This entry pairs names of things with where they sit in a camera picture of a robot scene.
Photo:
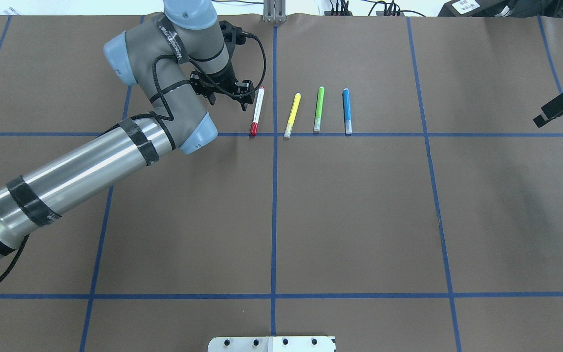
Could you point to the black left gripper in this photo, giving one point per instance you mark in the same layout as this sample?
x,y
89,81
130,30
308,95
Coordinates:
x,y
223,78

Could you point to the red white marker pen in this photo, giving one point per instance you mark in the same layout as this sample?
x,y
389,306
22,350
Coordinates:
x,y
254,127

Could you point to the blue marker pen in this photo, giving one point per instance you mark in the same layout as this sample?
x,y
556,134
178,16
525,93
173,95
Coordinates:
x,y
347,111

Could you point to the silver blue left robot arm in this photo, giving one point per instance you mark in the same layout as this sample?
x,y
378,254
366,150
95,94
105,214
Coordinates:
x,y
178,56

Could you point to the yellow marker pen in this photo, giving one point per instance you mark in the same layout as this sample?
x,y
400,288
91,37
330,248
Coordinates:
x,y
292,115

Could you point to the green marker pen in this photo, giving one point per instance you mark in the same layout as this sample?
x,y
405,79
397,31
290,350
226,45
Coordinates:
x,y
319,110

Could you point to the black white label box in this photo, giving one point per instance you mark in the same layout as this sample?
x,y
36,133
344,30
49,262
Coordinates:
x,y
474,8

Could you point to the brown paper table mat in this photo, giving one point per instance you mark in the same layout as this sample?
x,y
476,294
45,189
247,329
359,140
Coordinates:
x,y
436,226

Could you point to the aluminium frame post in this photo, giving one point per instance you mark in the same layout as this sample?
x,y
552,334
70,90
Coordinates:
x,y
274,11

